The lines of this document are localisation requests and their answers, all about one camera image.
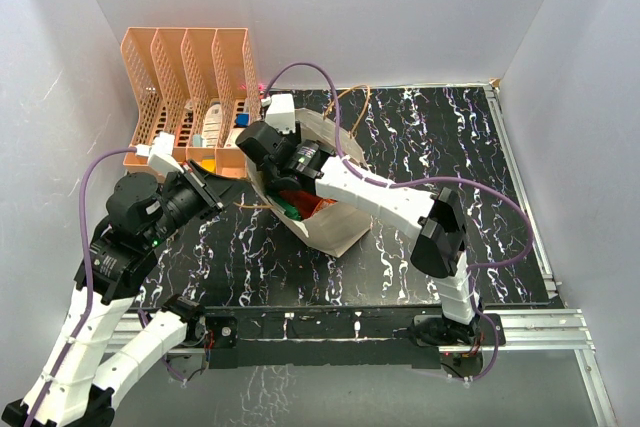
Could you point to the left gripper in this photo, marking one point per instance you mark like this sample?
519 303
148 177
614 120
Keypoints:
217 192

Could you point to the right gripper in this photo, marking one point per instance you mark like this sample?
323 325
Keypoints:
294 138

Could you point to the brown paper bag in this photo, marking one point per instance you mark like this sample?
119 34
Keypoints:
336 228

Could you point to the orange chips bag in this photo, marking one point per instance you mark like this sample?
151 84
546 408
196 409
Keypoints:
303 201

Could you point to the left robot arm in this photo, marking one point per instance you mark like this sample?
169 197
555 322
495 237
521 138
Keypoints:
78 385

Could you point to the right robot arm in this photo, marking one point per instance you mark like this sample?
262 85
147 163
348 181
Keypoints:
433 222

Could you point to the green snack bag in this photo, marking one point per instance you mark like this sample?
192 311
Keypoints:
289 210

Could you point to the white box red label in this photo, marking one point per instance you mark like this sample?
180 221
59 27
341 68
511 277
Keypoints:
233 137

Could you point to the blue stamp block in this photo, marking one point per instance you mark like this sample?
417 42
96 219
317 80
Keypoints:
242 120

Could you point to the yellow small item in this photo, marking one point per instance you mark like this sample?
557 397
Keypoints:
209 165

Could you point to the white bottle with label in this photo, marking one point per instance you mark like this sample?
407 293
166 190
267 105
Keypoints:
212 131

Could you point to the orange plastic file organizer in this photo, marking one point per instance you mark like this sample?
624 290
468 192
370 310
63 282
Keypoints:
175 75

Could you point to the orange candy pack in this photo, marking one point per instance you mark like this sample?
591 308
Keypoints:
321 203

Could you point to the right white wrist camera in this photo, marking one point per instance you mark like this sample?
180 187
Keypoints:
279 112

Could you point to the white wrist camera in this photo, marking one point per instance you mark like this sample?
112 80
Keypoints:
279 112
157 158

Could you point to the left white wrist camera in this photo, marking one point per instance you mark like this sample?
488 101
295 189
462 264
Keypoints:
157 158

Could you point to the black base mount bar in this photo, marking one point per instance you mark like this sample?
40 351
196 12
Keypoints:
333 335

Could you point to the aluminium frame rail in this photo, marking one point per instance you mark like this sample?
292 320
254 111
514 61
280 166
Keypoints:
247 258

